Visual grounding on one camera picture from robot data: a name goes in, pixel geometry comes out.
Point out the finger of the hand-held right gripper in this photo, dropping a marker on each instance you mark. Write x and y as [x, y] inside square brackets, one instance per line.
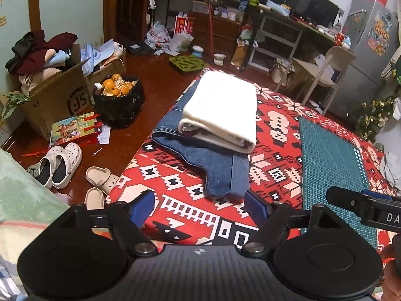
[374, 193]
[343, 199]

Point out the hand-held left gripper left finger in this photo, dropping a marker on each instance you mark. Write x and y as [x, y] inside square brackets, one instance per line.
[144, 208]

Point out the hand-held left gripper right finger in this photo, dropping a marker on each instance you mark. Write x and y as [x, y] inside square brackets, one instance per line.
[255, 208]

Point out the white knit vest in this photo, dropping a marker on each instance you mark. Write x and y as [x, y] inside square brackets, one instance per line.
[219, 106]

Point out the pile of dark clothes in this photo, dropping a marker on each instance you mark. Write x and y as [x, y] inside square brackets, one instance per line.
[34, 50]

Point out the person's right hand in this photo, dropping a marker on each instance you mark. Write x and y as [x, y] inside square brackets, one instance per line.
[393, 266]

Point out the grey sweater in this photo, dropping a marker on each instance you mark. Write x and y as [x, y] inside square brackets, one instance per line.
[391, 169]

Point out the green cutting mat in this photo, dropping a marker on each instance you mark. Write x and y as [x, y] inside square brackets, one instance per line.
[329, 163]

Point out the beige slipper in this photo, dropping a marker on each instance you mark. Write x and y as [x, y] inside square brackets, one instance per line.
[101, 178]
[94, 199]

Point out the red patterned blanket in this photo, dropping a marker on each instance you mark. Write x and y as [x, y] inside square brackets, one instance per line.
[188, 178]

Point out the blue denim jeans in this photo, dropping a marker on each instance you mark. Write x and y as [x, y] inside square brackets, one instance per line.
[219, 166]

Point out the small Christmas tree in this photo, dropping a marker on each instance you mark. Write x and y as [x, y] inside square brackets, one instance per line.
[374, 116]

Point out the white clog shoe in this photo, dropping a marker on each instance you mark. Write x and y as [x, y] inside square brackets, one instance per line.
[47, 166]
[67, 163]

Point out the white paper sheet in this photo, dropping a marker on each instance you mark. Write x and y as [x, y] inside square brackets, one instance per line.
[398, 106]

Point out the black trash bag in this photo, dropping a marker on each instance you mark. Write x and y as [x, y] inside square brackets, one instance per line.
[119, 106]

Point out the colourful picture book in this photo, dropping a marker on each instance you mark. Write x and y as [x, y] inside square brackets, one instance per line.
[72, 128]

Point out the pale green bed sheet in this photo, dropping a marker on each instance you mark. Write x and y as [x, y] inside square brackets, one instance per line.
[22, 188]

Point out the silver refrigerator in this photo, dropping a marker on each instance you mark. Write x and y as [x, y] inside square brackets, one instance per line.
[363, 62]

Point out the cream chair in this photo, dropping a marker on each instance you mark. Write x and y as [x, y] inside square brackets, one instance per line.
[332, 65]

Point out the pale striped quilt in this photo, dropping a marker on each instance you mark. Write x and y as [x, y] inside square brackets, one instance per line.
[12, 250]

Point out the green plastic tray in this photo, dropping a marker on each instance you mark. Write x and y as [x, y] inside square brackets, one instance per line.
[188, 64]

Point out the yellow paper bag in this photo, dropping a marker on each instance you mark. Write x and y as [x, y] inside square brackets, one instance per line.
[239, 56]

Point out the white ceramic bowl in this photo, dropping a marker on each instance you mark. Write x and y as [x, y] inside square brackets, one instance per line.
[219, 59]

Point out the red paper cup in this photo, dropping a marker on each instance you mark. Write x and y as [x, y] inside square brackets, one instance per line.
[340, 39]

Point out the blue ceramic bowl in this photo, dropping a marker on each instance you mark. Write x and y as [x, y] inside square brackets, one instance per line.
[198, 51]

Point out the green leafy plant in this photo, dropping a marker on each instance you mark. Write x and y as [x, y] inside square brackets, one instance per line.
[14, 102]

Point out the white metal rack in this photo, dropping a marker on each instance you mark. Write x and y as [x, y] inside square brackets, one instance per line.
[275, 40]

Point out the white plastic bag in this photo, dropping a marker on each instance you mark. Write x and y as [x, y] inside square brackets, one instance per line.
[181, 42]
[158, 36]

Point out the wooden drawer cabinet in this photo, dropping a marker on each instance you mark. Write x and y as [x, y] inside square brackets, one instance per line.
[222, 31]

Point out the red white box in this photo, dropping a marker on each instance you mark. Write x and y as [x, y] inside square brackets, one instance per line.
[183, 25]

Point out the black television screen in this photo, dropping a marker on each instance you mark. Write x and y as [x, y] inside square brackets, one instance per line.
[313, 3]

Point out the green Christmas wall banner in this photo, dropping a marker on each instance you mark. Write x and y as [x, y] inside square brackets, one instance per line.
[397, 75]

